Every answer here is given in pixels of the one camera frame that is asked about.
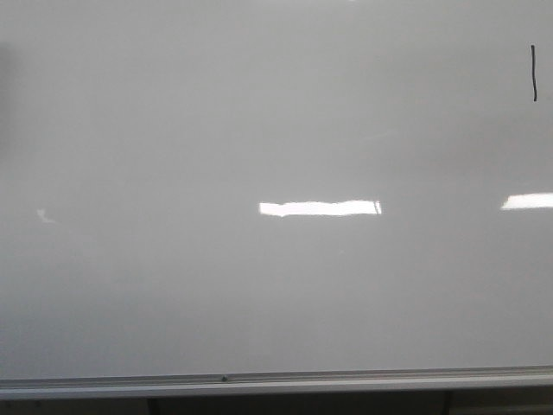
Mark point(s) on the white whiteboard with aluminium frame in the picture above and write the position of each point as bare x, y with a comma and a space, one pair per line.
238, 197

